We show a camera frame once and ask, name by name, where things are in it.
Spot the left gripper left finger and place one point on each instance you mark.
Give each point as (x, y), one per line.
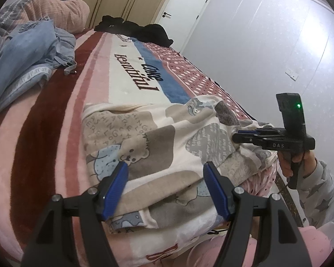
(52, 242)

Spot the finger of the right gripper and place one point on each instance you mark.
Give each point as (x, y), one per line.
(240, 138)
(262, 131)

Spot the beige bear print pants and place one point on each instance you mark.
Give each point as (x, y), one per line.
(165, 147)

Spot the right forearm star sleeve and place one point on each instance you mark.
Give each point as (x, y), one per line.
(316, 193)

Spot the person right hand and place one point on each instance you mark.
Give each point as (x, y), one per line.
(307, 159)

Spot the striped pink bed blanket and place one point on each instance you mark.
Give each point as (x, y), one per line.
(130, 102)

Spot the black clothes pile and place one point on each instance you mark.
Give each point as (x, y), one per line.
(151, 33)

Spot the white door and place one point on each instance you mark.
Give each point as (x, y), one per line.
(179, 19)

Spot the blue denim jeans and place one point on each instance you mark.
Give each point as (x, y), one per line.
(30, 54)

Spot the pink plaid duvet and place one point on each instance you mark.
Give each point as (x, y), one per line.
(70, 15)

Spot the white wall socket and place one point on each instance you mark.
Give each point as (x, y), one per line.
(292, 74)

